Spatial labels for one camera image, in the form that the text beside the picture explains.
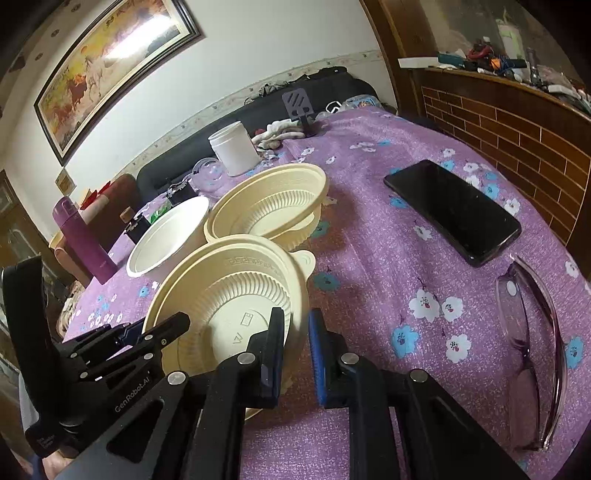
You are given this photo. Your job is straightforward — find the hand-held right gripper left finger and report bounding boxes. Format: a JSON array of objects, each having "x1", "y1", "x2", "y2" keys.
[{"x1": 58, "y1": 307, "x2": 286, "y2": 480}]

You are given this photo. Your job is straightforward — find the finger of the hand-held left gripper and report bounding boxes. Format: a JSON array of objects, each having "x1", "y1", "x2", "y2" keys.
[
  {"x1": 78, "y1": 312, "x2": 192, "y2": 378},
  {"x1": 61, "y1": 320, "x2": 146, "y2": 359}
]

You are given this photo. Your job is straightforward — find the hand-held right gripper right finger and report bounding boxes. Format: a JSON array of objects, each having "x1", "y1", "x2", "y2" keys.
[{"x1": 308, "y1": 308, "x2": 529, "y2": 480}]

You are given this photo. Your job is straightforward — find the cream plastic bowl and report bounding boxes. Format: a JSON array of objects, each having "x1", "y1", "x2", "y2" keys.
[
  {"x1": 203, "y1": 162, "x2": 330, "y2": 252},
  {"x1": 141, "y1": 234, "x2": 317, "y2": 421}
]

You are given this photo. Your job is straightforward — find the white bowl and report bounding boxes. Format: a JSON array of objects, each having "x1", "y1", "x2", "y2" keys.
[{"x1": 126, "y1": 196, "x2": 211, "y2": 278}]

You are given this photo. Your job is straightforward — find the person's left hand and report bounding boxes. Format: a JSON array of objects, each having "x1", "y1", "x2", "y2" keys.
[{"x1": 43, "y1": 455, "x2": 75, "y2": 480}]

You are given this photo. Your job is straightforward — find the purple floral tablecloth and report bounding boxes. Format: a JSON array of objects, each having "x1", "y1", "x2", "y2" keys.
[{"x1": 60, "y1": 108, "x2": 591, "y2": 480}]

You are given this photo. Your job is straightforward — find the purple thermos bottle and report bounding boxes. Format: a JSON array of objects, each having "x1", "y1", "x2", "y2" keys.
[{"x1": 52, "y1": 196, "x2": 118, "y2": 284}]

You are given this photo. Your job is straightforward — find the black jar with cork stopper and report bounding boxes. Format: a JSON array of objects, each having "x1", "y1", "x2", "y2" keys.
[{"x1": 120, "y1": 208, "x2": 151, "y2": 245}]

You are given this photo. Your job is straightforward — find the wooden glass-panel cabinet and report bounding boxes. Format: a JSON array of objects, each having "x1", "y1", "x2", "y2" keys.
[{"x1": 0, "y1": 171, "x2": 58, "y2": 282}]

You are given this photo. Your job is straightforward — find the small black device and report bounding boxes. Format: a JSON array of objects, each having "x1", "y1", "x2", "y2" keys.
[{"x1": 166, "y1": 180, "x2": 195, "y2": 206}]

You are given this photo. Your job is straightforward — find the brown fabric sofa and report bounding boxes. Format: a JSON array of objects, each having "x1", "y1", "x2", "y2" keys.
[{"x1": 48, "y1": 173, "x2": 141, "y2": 287}]

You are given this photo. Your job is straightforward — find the clear glass cup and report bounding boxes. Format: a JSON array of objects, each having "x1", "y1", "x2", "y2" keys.
[{"x1": 191, "y1": 157, "x2": 227, "y2": 197}]

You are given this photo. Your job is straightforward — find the white plastic jar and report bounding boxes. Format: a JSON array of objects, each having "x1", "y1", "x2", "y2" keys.
[{"x1": 208, "y1": 121, "x2": 262, "y2": 177}]

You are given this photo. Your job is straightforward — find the black smartphone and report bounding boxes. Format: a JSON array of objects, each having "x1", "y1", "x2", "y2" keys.
[{"x1": 384, "y1": 159, "x2": 522, "y2": 267}]

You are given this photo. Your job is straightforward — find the purple-framed glasses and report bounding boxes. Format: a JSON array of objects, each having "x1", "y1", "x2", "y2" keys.
[{"x1": 495, "y1": 256, "x2": 568, "y2": 452}]

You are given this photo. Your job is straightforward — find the white crumpled cloth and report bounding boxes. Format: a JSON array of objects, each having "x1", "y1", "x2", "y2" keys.
[{"x1": 252, "y1": 117, "x2": 308, "y2": 151}]

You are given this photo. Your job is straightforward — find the black phone stand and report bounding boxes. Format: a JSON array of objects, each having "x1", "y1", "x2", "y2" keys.
[{"x1": 281, "y1": 88, "x2": 319, "y2": 137}]

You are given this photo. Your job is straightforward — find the clear plastic bag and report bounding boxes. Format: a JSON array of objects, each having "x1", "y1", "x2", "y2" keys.
[{"x1": 323, "y1": 92, "x2": 384, "y2": 116}]

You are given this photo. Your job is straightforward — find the black leather sofa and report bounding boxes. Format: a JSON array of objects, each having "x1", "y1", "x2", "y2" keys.
[{"x1": 136, "y1": 67, "x2": 379, "y2": 204}]

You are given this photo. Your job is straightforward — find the wooden brick-pattern counter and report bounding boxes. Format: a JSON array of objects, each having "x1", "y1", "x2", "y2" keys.
[{"x1": 360, "y1": 0, "x2": 591, "y2": 245}]

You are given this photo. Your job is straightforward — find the white flat box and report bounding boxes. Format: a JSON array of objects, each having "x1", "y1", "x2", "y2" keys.
[{"x1": 398, "y1": 56, "x2": 439, "y2": 70}]

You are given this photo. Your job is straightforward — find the pile of small tools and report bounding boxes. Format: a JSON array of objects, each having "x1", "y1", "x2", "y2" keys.
[{"x1": 438, "y1": 39, "x2": 591, "y2": 112}]

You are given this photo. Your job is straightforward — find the framed wall painting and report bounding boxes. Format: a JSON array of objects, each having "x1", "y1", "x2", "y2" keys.
[{"x1": 33, "y1": 0, "x2": 204, "y2": 167}]

